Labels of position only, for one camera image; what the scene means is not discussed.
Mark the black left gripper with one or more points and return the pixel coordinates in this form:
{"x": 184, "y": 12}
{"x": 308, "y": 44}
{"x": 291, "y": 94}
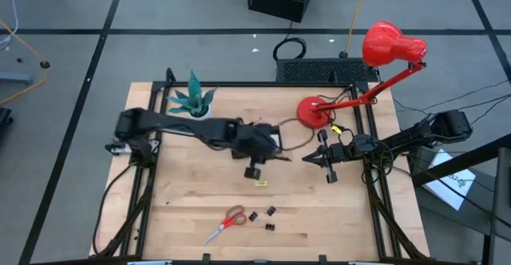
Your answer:
{"x": 255, "y": 141}

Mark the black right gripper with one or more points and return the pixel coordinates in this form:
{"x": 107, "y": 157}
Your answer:
{"x": 339, "y": 153}

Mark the small yellow-green eraser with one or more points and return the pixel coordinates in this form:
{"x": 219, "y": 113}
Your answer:
{"x": 261, "y": 183}

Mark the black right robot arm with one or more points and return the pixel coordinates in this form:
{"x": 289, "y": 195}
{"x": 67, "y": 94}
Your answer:
{"x": 415, "y": 135}

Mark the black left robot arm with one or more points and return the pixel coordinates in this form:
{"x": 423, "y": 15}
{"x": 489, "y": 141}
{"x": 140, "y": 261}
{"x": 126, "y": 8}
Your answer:
{"x": 179, "y": 124}

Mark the black mesh desk organizer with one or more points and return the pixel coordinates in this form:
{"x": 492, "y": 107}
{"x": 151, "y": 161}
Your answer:
{"x": 280, "y": 137}

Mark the pink sticky note pad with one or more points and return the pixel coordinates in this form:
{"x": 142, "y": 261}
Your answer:
{"x": 275, "y": 140}

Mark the white plant pot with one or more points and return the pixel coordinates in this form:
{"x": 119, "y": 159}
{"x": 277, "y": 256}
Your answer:
{"x": 201, "y": 115}

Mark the black perforated metal panel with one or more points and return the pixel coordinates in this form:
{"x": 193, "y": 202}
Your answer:
{"x": 319, "y": 70}

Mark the green snake plant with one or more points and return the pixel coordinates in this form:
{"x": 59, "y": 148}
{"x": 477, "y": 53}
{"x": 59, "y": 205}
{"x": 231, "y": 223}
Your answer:
{"x": 194, "y": 93}

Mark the red desk lamp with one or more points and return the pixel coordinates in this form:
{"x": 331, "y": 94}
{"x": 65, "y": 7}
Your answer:
{"x": 389, "y": 43}

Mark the white printed sheet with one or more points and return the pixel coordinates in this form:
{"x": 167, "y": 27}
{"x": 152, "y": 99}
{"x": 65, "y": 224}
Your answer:
{"x": 451, "y": 185}

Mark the black diagonal beam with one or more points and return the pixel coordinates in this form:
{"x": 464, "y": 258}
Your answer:
{"x": 459, "y": 161}

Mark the black computer tower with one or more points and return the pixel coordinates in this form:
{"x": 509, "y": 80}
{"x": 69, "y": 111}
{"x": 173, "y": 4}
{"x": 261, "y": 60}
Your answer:
{"x": 279, "y": 5}

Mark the black floor disc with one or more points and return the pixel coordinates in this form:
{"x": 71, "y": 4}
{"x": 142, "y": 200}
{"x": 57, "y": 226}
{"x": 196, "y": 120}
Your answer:
{"x": 45, "y": 64}

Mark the grey metal furniture foot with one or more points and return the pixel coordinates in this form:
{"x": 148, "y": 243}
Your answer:
{"x": 16, "y": 78}

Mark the black chair wheel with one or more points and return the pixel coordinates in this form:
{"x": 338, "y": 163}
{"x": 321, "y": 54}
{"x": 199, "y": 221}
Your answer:
{"x": 5, "y": 119}

